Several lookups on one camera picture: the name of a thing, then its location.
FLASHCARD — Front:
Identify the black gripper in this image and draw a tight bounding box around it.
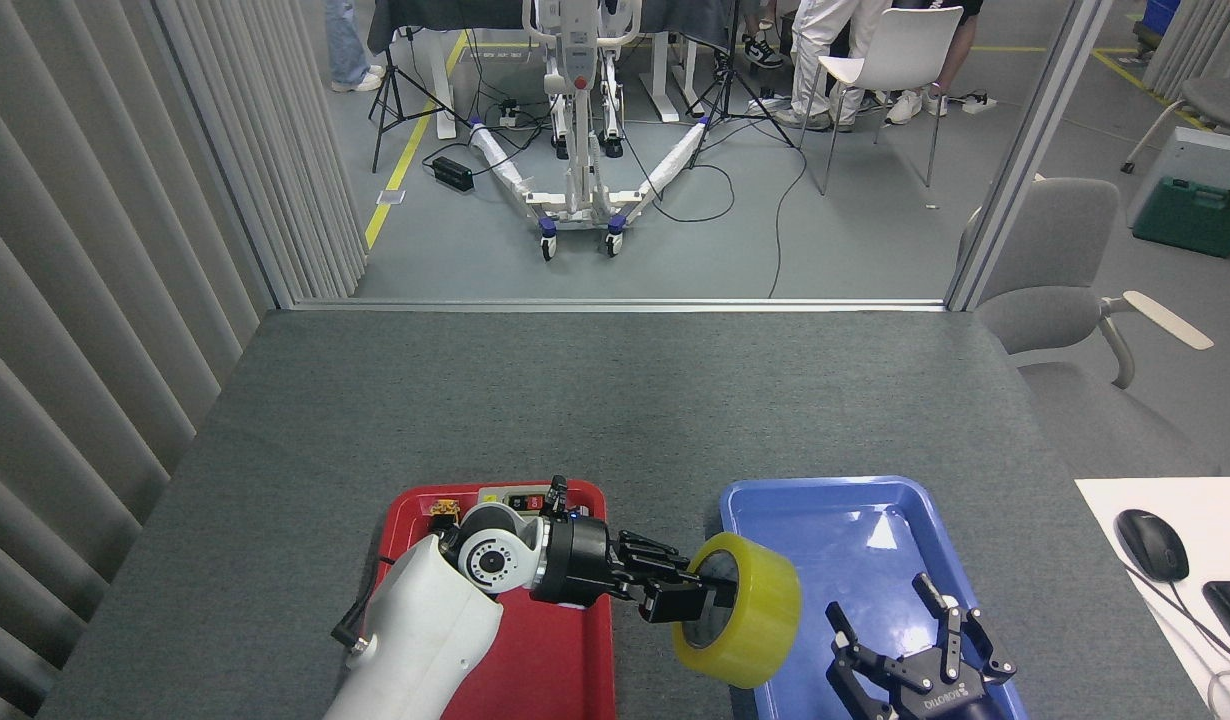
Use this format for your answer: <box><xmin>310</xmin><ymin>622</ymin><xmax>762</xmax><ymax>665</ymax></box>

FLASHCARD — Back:
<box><xmin>530</xmin><ymin>518</ymin><xmax>736</xmax><ymax>623</ymax></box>
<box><xmin>825</xmin><ymin>572</ymin><xmax>1017</xmax><ymax>720</ymax></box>

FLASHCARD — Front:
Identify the yellow tape roll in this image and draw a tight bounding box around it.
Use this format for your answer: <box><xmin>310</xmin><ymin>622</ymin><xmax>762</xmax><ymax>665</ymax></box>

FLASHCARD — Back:
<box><xmin>672</xmin><ymin>532</ymin><xmax>802</xmax><ymax>690</ymax></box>

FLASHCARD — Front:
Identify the red plastic tray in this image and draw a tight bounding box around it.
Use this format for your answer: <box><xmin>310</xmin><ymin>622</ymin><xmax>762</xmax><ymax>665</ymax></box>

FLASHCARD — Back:
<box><xmin>373</xmin><ymin>480</ymin><xmax>616</xmax><ymax>720</ymax></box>

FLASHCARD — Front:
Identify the blue plastic tray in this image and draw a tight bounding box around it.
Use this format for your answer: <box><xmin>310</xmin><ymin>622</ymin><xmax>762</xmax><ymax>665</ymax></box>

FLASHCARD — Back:
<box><xmin>719</xmin><ymin>476</ymin><xmax>1028</xmax><ymax>720</ymax></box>

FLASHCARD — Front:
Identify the black computer mouse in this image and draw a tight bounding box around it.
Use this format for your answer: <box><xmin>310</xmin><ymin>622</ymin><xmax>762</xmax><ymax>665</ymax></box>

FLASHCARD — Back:
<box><xmin>1115</xmin><ymin>509</ymin><xmax>1190</xmax><ymax>584</ymax></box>

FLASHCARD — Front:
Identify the white desk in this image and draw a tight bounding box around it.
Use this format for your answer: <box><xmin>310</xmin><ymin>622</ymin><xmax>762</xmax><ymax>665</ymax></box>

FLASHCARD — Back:
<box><xmin>1075</xmin><ymin>477</ymin><xmax>1230</xmax><ymax>720</ymax></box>

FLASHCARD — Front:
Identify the grey office chair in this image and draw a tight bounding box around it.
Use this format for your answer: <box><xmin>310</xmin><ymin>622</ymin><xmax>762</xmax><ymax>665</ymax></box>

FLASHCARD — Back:
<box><xmin>960</xmin><ymin>178</ymin><xmax>1216</xmax><ymax>391</ymax></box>

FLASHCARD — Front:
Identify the white stand on wheels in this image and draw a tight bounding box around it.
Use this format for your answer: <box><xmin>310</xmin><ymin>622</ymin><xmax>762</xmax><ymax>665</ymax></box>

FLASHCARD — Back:
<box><xmin>470</xmin><ymin>0</ymin><xmax>711</xmax><ymax>261</ymax></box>

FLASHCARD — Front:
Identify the black tripod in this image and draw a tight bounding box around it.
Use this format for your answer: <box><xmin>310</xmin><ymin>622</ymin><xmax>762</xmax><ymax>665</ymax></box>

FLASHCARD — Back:
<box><xmin>368</xmin><ymin>25</ymin><xmax>473</xmax><ymax>173</ymax></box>
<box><xmin>687</xmin><ymin>0</ymin><xmax>796</xmax><ymax>169</ymax></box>

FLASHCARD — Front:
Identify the green plastic case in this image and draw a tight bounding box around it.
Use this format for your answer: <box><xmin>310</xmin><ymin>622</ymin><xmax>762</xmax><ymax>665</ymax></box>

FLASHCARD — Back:
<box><xmin>1133</xmin><ymin>178</ymin><xmax>1230</xmax><ymax>259</ymax></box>

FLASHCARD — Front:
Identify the person in dark shorts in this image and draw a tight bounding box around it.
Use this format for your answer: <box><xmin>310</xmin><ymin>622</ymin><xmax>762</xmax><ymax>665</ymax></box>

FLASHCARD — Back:
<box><xmin>883</xmin><ymin>0</ymin><xmax>981</xmax><ymax>126</ymax></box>

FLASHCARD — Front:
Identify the person in black white sneakers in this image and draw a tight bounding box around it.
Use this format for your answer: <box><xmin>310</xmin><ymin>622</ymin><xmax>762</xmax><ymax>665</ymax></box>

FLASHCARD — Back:
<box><xmin>740</xmin><ymin>0</ymin><xmax>784</xmax><ymax>71</ymax></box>

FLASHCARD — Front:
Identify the person in white trousers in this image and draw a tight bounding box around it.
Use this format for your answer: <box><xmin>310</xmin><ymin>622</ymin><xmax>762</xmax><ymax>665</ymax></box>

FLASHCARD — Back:
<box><xmin>775</xmin><ymin>0</ymin><xmax>891</xmax><ymax>133</ymax></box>

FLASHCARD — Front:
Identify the grey flat box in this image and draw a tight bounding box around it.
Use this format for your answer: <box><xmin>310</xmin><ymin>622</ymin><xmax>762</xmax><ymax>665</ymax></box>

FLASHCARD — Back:
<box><xmin>1127</xmin><ymin>127</ymin><xmax>1230</xmax><ymax>229</ymax></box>

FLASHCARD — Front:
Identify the white plastic chair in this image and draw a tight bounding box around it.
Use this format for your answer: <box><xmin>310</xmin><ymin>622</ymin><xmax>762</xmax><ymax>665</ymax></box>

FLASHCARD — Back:
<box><xmin>797</xmin><ymin>7</ymin><xmax>964</xmax><ymax>196</ymax></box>

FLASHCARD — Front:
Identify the grey chair with white legs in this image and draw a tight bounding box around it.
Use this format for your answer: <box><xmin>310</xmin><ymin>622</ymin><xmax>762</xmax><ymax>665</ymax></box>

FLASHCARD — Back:
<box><xmin>1121</xmin><ymin>78</ymin><xmax>1230</xmax><ymax>176</ymax></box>

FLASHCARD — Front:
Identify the person in blue trousers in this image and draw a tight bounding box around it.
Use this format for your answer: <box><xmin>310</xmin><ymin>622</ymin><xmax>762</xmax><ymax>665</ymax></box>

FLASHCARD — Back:
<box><xmin>325</xmin><ymin>0</ymin><xmax>386</xmax><ymax>94</ymax></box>

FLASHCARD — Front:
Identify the blue bin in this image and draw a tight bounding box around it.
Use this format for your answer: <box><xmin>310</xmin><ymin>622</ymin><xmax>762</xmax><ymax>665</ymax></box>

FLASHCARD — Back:
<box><xmin>1135</xmin><ymin>0</ymin><xmax>1183</xmax><ymax>56</ymax></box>

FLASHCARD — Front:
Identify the white switch box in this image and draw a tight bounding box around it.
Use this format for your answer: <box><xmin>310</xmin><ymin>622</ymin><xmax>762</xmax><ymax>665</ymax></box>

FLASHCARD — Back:
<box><xmin>477</xmin><ymin>485</ymin><xmax>548</xmax><ymax>513</ymax></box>

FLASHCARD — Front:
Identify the black mouse cable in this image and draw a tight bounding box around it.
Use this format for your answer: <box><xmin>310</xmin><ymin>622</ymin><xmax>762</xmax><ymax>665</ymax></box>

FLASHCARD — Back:
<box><xmin>1125</xmin><ymin>560</ymin><xmax>1230</xmax><ymax>681</ymax></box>

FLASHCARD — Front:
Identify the silver frame rail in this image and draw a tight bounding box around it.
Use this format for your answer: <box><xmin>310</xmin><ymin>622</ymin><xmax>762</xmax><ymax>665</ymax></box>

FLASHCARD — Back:
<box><xmin>293</xmin><ymin>297</ymin><xmax>948</xmax><ymax>314</ymax></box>

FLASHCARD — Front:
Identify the black floor cable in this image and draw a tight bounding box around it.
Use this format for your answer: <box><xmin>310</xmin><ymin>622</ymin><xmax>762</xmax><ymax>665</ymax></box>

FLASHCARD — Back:
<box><xmin>768</xmin><ymin>140</ymin><xmax>810</xmax><ymax>299</ymax></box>

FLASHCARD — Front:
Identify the silver frame post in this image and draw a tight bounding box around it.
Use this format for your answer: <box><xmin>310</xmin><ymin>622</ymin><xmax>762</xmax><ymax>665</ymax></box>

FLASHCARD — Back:
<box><xmin>945</xmin><ymin>0</ymin><xmax>1116</xmax><ymax>313</ymax></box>

